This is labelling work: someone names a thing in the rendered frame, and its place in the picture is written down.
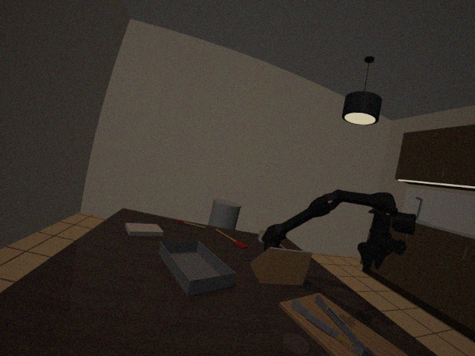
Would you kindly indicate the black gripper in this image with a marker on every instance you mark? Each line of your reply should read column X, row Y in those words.
column 372, row 250

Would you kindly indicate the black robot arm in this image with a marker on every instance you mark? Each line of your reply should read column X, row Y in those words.
column 382, row 204

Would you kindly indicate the red spatula with wooden handle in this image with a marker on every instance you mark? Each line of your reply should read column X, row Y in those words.
column 239, row 243

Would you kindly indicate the grey cylinder with tan top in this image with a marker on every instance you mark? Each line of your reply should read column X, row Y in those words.
column 260, row 235

